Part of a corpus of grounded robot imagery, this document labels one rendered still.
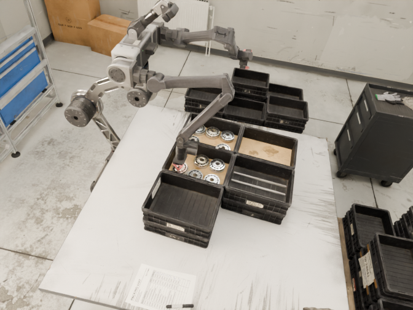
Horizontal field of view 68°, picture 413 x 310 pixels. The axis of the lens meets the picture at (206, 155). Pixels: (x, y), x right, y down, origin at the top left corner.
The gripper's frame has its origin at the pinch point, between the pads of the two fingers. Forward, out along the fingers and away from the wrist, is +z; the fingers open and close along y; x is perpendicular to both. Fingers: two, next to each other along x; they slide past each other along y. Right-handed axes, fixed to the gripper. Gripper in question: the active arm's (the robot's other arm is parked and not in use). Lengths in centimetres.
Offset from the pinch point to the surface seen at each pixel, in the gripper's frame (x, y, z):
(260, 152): -48, 37, 6
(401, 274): -157, -5, 38
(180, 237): -15.0, -39.1, 13.7
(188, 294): -28, -66, 18
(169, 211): -4.5, -29.3, 5.9
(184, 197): -9.4, -17.0, 6.0
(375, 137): -146, 114, 25
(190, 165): -5.3, 8.3, 6.1
